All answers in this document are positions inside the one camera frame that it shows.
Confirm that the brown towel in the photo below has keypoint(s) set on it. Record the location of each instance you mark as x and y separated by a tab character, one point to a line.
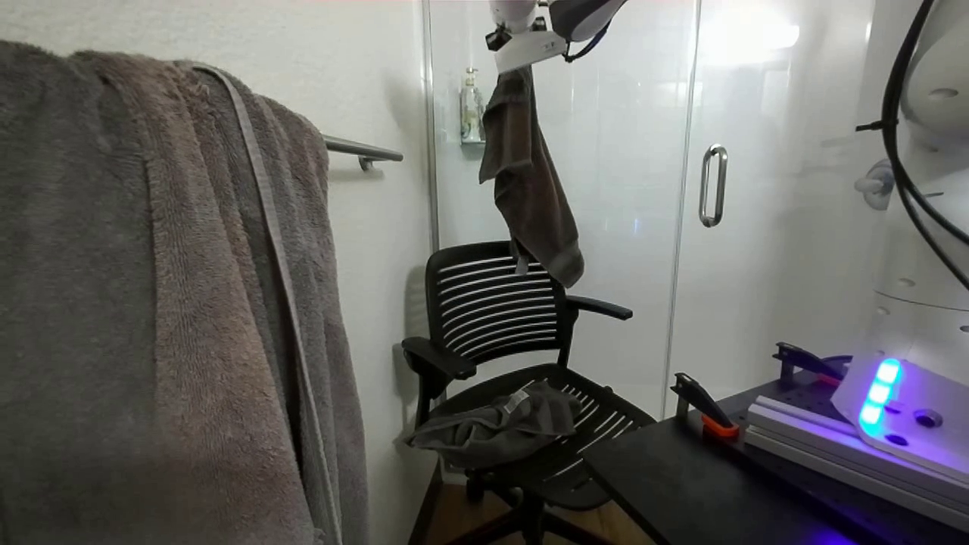
525	180

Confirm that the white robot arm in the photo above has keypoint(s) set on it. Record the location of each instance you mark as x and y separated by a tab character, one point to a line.
617	110

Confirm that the black mesh office chair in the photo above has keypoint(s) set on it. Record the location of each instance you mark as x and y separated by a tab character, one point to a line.
499	325

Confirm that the dark grey towel on seat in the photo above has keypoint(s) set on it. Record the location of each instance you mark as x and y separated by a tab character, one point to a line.
500	432

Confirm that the shower shelf with bottles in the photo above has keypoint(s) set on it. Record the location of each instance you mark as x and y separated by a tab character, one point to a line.
470	108

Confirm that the glass shower door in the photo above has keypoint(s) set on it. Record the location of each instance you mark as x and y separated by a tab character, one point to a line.
786	87

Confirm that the metal towel rail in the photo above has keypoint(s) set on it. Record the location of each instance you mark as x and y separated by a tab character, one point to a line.
362	152

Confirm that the chrome door handle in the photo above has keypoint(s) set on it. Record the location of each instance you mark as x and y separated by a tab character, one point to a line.
713	186

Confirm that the orange handled clamp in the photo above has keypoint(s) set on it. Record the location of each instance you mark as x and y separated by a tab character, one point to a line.
697	412

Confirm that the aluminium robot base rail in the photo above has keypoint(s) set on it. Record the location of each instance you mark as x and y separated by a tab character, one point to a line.
922	472

